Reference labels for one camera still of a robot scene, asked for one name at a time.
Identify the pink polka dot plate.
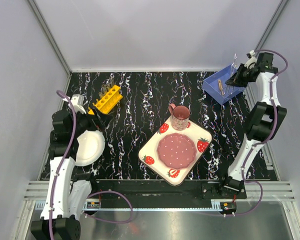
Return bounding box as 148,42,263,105
156,133,197,170

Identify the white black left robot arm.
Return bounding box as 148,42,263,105
30,109,112,240

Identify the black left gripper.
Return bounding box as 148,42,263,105
70,106,113,138

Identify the wooden test tube clamp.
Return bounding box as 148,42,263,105
217,79,225,96

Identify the strawberry print white tray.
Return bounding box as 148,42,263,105
138,117,213,186

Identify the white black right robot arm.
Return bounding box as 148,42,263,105
217,49,287,199

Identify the yellow test tube rack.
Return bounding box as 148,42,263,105
88,85,123,115

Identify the blue plastic box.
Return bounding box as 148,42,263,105
202,65,245,105

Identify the white round dish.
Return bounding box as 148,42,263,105
75,130,105,167

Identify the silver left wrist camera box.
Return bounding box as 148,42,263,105
70,94,87,114

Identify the pink patterned mug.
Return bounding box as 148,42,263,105
168,103,191,131

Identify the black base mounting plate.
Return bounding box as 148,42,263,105
91,180,247,209

